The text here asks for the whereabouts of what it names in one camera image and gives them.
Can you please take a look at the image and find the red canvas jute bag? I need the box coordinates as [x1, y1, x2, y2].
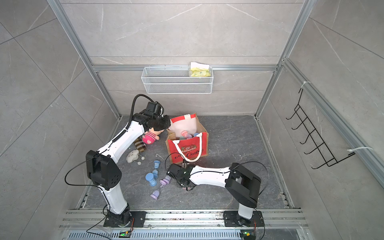
[166, 114, 209, 164]

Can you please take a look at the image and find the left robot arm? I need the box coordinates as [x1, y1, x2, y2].
[84, 94, 171, 227]

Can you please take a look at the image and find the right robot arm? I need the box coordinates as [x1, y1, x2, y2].
[165, 160, 270, 228]

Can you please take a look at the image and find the small purple hourglass left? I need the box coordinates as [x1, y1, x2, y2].
[160, 176, 172, 188]

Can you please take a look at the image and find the blue hourglass left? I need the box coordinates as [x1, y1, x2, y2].
[152, 160, 161, 179]

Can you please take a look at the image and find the large blue hourglass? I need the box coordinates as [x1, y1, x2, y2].
[146, 173, 158, 187]

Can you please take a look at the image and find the purple hourglass front left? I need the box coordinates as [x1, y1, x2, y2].
[150, 190, 160, 200]

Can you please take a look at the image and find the pink striped plush doll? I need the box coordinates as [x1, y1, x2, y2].
[142, 128, 164, 145]

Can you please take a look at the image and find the plaid brown pouch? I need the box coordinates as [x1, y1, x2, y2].
[134, 137, 147, 153]

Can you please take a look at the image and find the white fluffy plush toy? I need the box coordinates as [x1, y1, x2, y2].
[126, 150, 145, 166]

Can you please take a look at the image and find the yellow packet in basket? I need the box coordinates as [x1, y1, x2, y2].
[189, 62, 212, 78]

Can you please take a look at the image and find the white wire mesh basket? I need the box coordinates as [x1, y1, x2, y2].
[141, 66, 214, 94]

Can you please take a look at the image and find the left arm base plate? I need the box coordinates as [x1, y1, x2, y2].
[103, 211, 147, 228]

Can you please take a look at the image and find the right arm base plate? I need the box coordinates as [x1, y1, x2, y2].
[223, 211, 265, 228]

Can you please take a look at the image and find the black wire hook rack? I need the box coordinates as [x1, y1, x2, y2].
[285, 89, 356, 170]

